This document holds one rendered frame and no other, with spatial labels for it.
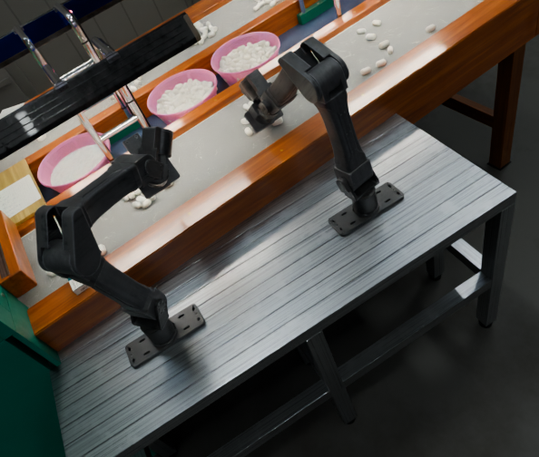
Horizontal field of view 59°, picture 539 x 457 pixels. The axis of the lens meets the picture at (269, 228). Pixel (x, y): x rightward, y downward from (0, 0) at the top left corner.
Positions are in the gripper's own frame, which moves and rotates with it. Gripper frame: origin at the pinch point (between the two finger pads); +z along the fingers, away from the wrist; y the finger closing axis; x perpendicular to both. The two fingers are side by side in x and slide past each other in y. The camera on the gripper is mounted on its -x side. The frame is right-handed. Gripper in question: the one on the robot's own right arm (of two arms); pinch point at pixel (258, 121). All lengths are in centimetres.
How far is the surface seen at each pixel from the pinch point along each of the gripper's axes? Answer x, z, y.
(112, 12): -126, 175, -11
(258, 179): 14.8, -18.3, 14.5
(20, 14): -145, 163, 38
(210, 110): -13.0, 12.9, 7.8
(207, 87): -22.5, 25.9, 1.1
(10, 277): 0, -17, 80
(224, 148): 1.1, 0.5, 13.5
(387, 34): -1, 3, -56
